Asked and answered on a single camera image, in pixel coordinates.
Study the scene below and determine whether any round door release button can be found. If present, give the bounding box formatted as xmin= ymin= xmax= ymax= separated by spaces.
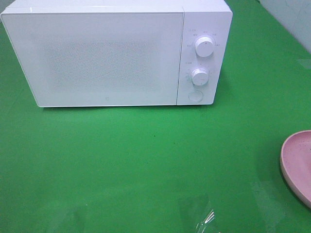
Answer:
xmin=188 ymin=90 xmax=204 ymax=102

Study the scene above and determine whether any white microwave door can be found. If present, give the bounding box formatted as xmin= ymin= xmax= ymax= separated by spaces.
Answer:
xmin=2 ymin=13 xmax=183 ymax=107

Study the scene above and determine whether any pink round plate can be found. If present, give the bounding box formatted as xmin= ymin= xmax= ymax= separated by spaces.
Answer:
xmin=280 ymin=130 xmax=311 ymax=208

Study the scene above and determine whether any lower white round knob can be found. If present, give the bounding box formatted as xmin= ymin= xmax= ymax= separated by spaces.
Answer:
xmin=191 ymin=68 xmax=209 ymax=86

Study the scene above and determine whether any white round knob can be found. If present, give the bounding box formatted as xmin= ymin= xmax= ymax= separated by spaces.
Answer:
xmin=195 ymin=35 xmax=215 ymax=57
xmin=191 ymin=68 xmax=209 ymax=86

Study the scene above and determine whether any upper white round knob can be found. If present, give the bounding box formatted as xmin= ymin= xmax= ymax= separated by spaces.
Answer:
xmin=195 ymin=35 xmax=215 ymax=57

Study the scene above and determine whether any white microwave oven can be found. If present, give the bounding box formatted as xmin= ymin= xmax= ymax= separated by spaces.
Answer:
xmin=0 ymin=0 xmax=233 ymax=105

